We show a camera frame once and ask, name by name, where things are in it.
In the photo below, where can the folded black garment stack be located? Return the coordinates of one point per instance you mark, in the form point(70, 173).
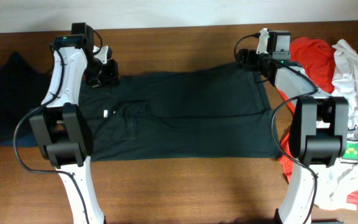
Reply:
point(22, 88)

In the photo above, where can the folded navy blue garment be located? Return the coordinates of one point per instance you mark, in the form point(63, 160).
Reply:
point(23, 141)

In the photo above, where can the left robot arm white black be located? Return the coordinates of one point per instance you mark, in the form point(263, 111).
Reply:
point(60, 129)

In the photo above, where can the white t-shirt pixel print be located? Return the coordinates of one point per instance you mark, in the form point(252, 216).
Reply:
point(341, 179)

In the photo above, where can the black t-shirt white lettering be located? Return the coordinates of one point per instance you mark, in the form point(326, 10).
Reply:
point(218, 112)

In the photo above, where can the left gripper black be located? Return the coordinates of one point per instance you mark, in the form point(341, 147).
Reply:
point(110, 73)

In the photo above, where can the red t-shirt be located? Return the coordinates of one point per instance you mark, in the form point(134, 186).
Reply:
point(317, 58)

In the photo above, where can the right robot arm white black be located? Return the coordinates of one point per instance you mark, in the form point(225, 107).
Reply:
point(318, 131)

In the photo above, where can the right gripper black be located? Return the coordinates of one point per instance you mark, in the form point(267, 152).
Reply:
point(245, 58)

